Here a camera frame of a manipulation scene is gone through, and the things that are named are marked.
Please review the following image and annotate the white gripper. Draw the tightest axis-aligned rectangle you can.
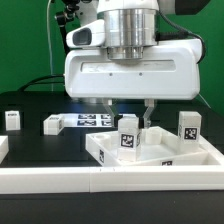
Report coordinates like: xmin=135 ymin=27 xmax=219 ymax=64
xmin=65 ymin=39 xmax=201 ymax=128

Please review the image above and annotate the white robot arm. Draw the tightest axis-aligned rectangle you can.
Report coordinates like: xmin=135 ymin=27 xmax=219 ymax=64
xmin=56 ymin=0 xmax=210 ymax=128

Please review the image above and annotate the white fiducial marker base sheet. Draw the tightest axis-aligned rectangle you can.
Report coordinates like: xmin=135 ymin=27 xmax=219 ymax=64
xmin=58 ymin=113 xmax=138 ymax=128

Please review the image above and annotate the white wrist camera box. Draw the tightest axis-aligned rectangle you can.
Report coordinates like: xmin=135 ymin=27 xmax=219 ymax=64
xmin=66 ymin=19 xmax=106 ymax=48

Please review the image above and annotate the black cable bundle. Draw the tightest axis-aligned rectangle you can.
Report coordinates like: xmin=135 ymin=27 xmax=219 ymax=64
xmin=17 ymin=74 xmax=66 ymax=93

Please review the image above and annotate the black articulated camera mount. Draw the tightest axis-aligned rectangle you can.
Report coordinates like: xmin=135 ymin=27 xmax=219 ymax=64
xmin=54 ymin=0 xmax=99 ymax=54

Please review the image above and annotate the white front fence rail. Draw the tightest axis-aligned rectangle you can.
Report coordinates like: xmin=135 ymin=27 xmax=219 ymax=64
xmin=0 ymin=166 xmax=224 ymax=194

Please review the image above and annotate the white fence rail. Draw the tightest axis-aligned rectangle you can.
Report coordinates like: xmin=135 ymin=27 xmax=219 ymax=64
xmin=0 ymin=166 xmax=224 ymax=194
xmin=0 ymin=136 xmax=9 ymax=164

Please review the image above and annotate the white vertical cable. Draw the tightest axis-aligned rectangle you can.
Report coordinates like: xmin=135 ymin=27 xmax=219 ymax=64
xmin=46 ymin=0 xmax=55 ymax=92

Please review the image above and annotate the white left fence rail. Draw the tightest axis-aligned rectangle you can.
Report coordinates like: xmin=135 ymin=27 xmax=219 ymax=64
xmin=0 ymin=136 xmax=9 ymax=164

